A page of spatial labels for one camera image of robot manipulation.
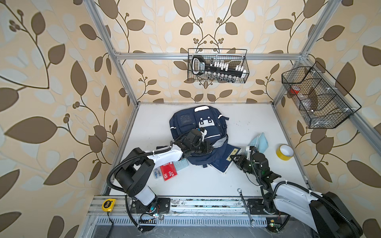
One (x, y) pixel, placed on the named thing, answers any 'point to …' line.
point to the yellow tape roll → (281, 155)
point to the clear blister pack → (157, 173)
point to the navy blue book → (223, 164)
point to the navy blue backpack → (214, 125)
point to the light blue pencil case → (260, 143)
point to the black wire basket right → (323, 103)
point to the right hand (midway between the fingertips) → (230, 157)
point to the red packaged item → (168, 171)
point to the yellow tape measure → (108, 205)
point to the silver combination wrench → (252, 222)
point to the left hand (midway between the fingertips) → (212, 146)
